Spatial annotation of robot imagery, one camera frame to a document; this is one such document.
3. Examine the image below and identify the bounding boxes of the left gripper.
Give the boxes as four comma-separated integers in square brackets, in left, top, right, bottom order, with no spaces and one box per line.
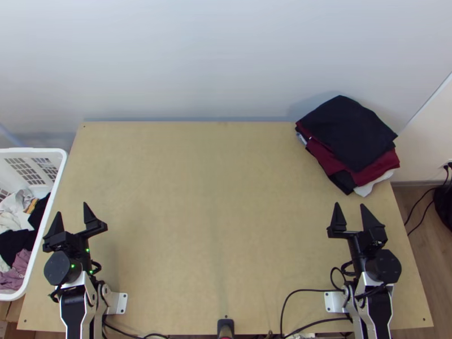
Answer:
[42,202,108,262]

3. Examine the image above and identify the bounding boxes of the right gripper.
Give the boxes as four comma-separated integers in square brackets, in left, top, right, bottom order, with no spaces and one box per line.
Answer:
[326,202,389,264]

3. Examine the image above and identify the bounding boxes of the heap of clothes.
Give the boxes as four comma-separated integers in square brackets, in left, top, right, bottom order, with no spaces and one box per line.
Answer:
[0,188,53,293]

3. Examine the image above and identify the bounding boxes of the white laundry basket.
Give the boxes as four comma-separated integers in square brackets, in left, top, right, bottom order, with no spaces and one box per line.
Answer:
[0,147,68,302]

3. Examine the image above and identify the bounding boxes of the pile of folded clothes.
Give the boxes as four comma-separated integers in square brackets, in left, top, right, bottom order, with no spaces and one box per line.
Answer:
[294,94,401,197]

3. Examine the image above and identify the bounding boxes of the black cable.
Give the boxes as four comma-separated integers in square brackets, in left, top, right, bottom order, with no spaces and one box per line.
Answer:
[403,186,440,227]
[101,315,167,339]
[406,198,437,237]
[280,289,328,338]
[284,315,353,338]

